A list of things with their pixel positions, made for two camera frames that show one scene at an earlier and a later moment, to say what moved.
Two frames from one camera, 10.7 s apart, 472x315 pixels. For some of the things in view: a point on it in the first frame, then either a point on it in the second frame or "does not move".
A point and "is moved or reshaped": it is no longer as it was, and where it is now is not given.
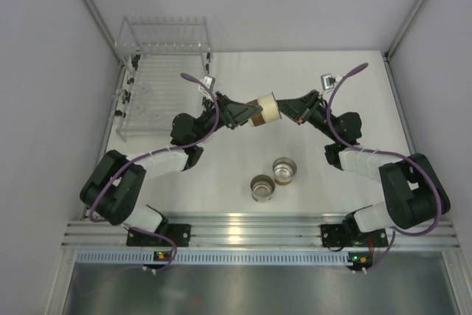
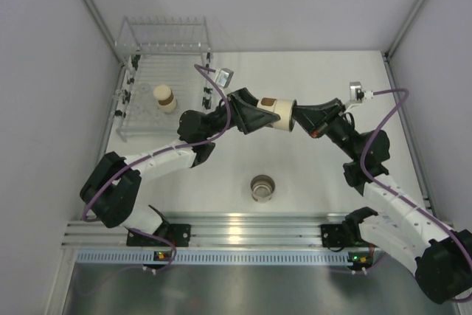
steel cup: [271, 111] is moved or reshaped
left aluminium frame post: [92, 11] does not move
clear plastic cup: [159, 115] -> [141, 111]
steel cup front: [262, 187] does not move
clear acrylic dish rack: [162, 60] does not move
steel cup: [284, 169] -> [285, 108]
